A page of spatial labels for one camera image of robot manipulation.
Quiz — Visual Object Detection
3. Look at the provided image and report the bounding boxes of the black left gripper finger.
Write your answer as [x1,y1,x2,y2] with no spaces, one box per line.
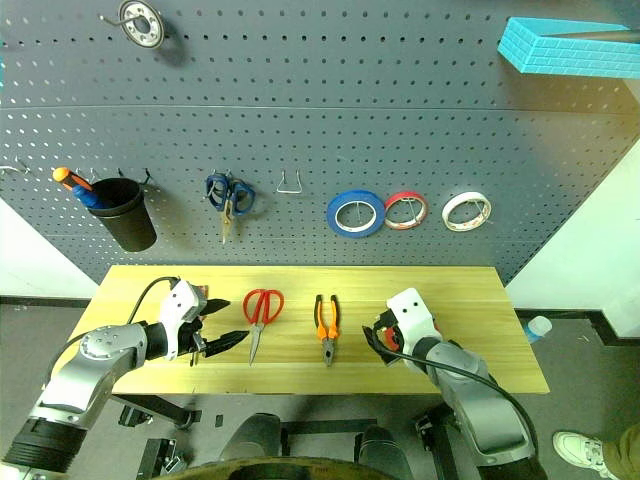
[201,329,250,359]
[199,298,232,318]

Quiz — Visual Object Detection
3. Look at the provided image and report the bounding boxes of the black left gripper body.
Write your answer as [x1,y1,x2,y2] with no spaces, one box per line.
[177,314,208,359]

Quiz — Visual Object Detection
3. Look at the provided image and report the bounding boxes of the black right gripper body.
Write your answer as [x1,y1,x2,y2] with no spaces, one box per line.
[372,308,408,354]

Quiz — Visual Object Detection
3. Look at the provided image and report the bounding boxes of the orange and black pliers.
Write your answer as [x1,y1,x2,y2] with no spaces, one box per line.
[313,293,342,368]

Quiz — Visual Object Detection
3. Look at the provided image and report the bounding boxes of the dark grey pegboard wall panel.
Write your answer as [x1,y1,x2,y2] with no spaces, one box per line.
[0,0,640,289]

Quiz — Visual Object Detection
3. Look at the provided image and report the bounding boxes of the dark rounded shape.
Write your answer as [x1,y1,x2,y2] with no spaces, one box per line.
[219,413,283,464]
[359,425,414,480]

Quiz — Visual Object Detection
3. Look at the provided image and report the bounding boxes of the black plastic cup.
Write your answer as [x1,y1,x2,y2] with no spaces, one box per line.
[88,177,158,253]

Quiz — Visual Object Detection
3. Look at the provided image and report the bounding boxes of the blue tape roll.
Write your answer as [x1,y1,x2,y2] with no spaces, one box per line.
[326,188,387,238]

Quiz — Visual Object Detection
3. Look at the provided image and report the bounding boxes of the dark curved rim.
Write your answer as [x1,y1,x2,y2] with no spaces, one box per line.
[169,455,386,480]

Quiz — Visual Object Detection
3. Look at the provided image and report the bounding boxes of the red tape roll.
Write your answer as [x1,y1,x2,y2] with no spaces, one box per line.
[383,189,430,232]

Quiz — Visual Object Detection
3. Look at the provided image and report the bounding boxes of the white tape roll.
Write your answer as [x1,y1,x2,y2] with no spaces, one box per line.
[441,190,492,233]

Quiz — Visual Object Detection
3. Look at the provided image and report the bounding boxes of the clear plastic bottle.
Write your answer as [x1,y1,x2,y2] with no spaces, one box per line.
[524,315,554,344]

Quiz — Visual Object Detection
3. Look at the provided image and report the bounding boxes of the orange and blue screwdriver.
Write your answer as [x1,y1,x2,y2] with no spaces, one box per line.
[51,166,109,211]

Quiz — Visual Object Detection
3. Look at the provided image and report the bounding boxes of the white sneaker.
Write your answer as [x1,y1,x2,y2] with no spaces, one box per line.
[551,430,609,479]

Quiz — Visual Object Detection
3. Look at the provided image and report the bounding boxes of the olive trouser leg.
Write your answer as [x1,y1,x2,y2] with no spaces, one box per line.
[601,423,640,480]

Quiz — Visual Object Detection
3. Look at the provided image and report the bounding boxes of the round metal disc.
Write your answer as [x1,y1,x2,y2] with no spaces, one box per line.
[118,0,164,50]

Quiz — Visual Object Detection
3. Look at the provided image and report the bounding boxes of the cyan plastic bin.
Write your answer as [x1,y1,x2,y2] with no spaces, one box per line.
[496,16,640,80]

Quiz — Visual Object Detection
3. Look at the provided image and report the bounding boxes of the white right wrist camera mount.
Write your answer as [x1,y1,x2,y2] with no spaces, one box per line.
[385,287,444,359]

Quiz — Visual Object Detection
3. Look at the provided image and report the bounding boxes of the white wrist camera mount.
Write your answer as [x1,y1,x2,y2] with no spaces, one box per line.
[160,279,207,362]
[385,287,444,359]

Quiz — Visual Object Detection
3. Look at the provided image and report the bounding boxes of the red handled scissors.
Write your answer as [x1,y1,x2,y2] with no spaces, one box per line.
[242,287,286,367]

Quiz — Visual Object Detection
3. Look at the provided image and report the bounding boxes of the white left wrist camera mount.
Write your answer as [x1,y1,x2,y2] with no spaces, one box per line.
[160,279,207,362]

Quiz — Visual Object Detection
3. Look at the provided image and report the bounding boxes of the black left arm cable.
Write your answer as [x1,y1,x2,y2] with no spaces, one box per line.
[47,275,181,386]

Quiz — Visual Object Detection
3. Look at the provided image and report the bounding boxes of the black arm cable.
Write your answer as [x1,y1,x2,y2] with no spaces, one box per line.
[47,275,181,386]
[379,324,541,466]

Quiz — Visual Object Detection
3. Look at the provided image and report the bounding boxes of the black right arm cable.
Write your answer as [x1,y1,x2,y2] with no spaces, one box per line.
[379,324,541,466]

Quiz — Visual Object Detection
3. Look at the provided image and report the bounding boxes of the black metal table frame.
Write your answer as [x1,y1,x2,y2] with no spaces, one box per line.
[112,393,466,480]

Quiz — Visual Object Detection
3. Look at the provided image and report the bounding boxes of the blue handled scissors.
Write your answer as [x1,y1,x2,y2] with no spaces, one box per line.
[204,171,257,245]

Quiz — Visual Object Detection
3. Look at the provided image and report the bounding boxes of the metal floor bracket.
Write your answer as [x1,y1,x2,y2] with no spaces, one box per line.
[135,437,190,479]

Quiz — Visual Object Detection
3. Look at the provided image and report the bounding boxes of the metal wire hook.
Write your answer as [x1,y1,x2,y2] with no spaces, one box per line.
[275,169,305,195]

